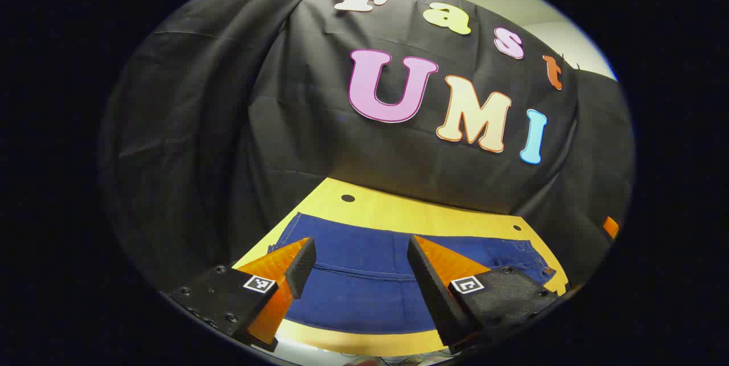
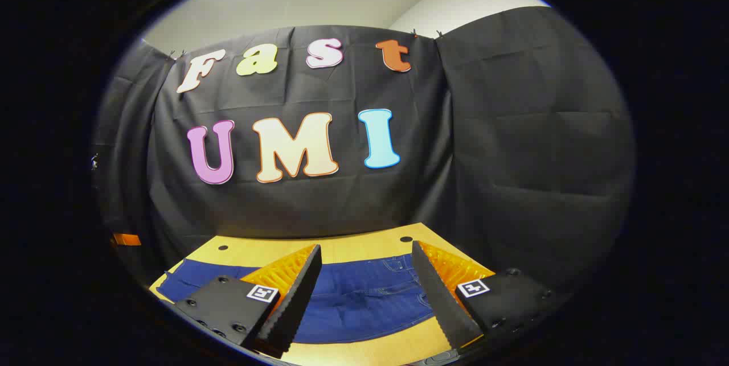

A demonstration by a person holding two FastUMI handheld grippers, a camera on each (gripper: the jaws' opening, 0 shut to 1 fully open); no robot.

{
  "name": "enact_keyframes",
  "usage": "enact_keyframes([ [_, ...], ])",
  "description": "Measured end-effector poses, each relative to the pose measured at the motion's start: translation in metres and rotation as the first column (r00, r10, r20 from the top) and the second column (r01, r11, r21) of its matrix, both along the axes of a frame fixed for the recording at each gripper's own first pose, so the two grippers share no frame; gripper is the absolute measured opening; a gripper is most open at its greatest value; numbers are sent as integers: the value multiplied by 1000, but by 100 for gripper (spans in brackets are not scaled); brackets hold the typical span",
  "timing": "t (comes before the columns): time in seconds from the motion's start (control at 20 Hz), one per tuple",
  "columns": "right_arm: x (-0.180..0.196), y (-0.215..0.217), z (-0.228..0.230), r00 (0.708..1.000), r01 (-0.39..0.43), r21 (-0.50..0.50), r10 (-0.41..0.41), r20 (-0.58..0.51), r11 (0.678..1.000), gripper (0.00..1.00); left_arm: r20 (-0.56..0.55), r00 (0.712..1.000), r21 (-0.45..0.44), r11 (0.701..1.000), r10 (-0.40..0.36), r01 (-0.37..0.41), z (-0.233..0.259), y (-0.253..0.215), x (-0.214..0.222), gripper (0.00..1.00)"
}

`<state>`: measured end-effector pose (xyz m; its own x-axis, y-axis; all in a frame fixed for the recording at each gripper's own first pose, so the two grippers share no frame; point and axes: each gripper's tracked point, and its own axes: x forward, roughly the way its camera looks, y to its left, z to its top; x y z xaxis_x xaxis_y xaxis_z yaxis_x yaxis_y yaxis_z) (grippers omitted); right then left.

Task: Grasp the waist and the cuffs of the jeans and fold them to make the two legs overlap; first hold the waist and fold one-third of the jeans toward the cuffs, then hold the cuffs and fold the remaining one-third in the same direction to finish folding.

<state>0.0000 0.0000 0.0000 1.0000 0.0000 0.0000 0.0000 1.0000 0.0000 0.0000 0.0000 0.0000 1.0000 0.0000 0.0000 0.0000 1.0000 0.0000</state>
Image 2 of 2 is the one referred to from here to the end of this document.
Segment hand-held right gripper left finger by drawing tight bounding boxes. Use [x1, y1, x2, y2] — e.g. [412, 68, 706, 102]
[171, 244, 322, 360]

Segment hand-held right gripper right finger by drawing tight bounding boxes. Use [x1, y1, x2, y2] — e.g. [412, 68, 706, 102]
[411, 240, 563, 351]

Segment blue denim jeans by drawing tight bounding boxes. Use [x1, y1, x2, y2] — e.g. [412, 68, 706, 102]
[157, 253, 436, 345]

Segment black backdrop cloth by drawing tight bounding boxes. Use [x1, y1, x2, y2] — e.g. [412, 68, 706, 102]
[91, 6, 637, 298]

